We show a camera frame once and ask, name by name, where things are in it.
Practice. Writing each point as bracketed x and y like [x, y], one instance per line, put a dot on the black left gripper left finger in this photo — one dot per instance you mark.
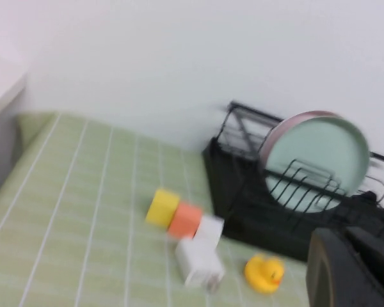
[329, 275]

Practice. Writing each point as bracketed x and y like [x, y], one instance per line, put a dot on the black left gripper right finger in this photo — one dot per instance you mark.
[377, 256]

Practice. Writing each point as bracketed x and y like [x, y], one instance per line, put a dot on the mint green round plate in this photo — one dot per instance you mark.
[320, 147]

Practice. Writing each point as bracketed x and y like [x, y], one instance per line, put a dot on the pink round plate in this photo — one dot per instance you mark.
[275, 134]

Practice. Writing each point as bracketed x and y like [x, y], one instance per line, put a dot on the yellow rubber duck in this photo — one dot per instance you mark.
[262, 272]

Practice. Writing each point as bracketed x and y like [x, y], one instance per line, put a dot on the white cube block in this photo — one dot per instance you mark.
[211, 230]

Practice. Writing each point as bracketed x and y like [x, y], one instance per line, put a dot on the white usb charger plug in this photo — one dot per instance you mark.
[198, 262]

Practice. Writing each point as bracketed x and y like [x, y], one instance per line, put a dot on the orange cube block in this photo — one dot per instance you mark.
[184, 220]

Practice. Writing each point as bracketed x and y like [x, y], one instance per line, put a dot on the yellow cube block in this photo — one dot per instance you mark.
[161, 208]

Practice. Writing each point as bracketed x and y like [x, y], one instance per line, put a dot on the green checked tablecloth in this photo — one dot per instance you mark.
[83, 208]

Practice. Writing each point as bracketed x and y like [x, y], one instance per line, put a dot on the white side cabinet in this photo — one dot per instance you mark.
[3, 128]

